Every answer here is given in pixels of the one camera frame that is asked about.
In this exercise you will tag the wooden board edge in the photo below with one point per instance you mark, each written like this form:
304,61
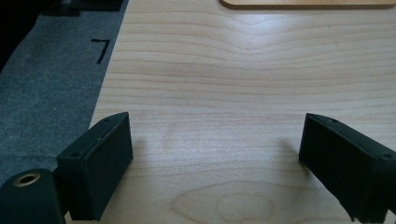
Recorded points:
308,3

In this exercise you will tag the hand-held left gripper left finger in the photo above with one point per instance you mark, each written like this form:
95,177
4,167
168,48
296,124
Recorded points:
96,168

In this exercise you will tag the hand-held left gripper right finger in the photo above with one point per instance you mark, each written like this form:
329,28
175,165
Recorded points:
345,165

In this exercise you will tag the black stand base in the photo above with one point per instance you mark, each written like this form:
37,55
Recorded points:
82,5

